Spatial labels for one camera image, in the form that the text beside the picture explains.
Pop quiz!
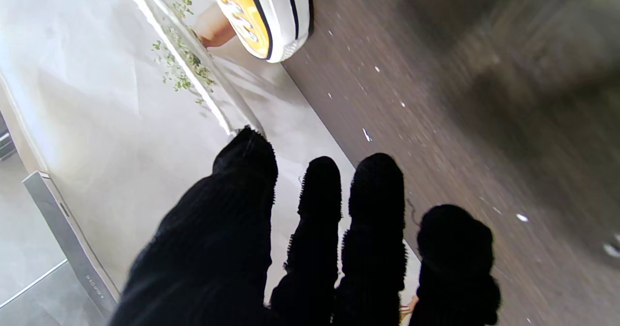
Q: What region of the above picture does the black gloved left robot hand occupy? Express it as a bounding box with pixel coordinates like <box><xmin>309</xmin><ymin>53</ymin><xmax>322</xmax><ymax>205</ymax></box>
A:
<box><xmin>109</xmin><ymin>125</ymin><xmax>502</xmax><ymax>326</ymax></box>

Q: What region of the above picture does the yellow canvas sneaker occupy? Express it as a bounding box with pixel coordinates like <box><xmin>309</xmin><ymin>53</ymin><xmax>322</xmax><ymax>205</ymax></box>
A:
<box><xmin>170</xmin><ymin>0</ymin><xmax>314</xmax><ymax>64</ymax></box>

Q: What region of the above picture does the printed kitchen backdrop cloth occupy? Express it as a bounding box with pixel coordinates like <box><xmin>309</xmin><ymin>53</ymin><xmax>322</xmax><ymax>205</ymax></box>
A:
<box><xmin>0</xmin><ymin>0</ymin><xmax>422</xmax><ymax>326</ymax></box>

